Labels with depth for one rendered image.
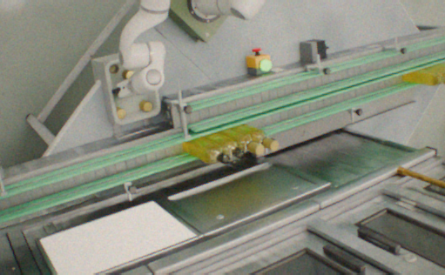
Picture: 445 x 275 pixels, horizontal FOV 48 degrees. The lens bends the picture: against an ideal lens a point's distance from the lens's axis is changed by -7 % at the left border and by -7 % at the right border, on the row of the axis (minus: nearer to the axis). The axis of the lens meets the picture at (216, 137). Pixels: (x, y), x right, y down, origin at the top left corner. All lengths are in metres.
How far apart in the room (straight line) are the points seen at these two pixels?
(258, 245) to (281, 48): 1.00
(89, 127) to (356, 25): 1.31
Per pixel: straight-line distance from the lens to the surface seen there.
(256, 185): 1.76
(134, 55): 1.56
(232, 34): 2.07
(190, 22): 1.88
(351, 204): 1.64
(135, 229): 1.60
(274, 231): 1.52
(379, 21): 2.60
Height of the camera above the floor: 2.51
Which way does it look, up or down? 57 degrees down
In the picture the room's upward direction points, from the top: 113 degrees clockwise
